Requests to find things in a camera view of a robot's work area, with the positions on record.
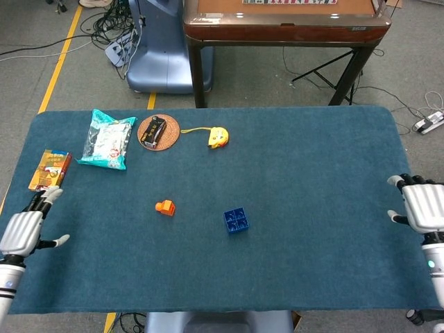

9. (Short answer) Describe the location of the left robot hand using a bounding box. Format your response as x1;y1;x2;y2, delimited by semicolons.
0;186;71;258

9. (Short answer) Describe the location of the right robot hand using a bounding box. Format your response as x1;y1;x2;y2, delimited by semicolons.
386;173;444;246

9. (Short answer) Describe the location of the orange toy block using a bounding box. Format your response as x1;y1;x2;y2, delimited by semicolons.
155;199;176;217

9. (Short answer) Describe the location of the blue toy block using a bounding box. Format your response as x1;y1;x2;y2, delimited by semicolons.
223;207;250;236

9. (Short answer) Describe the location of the orange snack box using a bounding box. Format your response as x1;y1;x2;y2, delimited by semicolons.
28;149;73;193

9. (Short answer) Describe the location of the grey power strip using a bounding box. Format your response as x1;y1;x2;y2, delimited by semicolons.
411;110;444;135

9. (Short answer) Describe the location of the black cylindrical device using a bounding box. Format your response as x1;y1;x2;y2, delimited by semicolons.
405;307;444;327

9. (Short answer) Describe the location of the teal snack bag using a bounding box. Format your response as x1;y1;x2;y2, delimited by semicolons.
75;108;137;171

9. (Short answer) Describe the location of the blue table cloth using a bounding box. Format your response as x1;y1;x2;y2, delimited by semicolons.
6;105;441;315

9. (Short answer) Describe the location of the small black box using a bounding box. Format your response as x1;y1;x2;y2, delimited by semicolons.
139;116;167;148

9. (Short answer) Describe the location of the round woven coaster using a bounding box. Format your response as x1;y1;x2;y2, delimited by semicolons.
137;114;181;152

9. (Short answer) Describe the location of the white power strip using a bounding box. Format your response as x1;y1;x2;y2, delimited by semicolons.
105;33;139;68

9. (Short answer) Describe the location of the yellow tape measure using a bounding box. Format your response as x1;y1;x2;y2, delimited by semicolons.
180;126;230;150

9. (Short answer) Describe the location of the black rolling stool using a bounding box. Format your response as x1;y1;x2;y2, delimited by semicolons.
44;0;69;13

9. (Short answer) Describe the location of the brown mahjong table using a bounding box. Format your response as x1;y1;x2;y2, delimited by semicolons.
182;0;393;108

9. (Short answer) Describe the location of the row of face-up mahjong tiles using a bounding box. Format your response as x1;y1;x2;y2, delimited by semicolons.
241;0;338;6

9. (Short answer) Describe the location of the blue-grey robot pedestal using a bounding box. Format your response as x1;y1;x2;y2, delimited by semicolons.
126;0;214;94

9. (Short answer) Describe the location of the black cable bundle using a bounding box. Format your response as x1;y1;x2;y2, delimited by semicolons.
90;0;139;48

